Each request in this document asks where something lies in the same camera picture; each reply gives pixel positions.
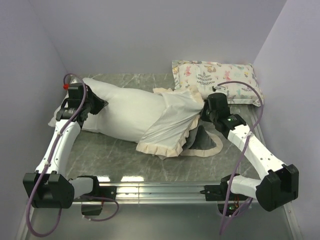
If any grey pillowcase with cream ruffle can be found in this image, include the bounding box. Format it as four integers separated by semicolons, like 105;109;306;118
136;85;223;159

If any white pillow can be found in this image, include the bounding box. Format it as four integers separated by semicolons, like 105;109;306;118
47;77;171;144

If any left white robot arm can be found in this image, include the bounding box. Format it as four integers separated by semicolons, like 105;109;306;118
22;83;108;209

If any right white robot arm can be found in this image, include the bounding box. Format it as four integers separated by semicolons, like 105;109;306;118
201;93;299;212

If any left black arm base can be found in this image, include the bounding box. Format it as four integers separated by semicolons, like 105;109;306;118
81;186;120;222

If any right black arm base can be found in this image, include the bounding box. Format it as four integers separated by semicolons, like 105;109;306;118
200;175;248;217

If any floral patterned pillow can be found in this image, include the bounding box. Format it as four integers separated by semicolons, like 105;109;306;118
172;60;264;107

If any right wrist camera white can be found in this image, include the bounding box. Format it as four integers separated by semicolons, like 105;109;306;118
212;85;226;93

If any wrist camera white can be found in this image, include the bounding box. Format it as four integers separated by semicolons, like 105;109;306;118
63;78;82;91
212;85;226;93

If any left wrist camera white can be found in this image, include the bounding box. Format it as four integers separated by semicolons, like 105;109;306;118
63;78;82;91

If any aluminium front rail frame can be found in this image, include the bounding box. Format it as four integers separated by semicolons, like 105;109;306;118
31;182;303;240

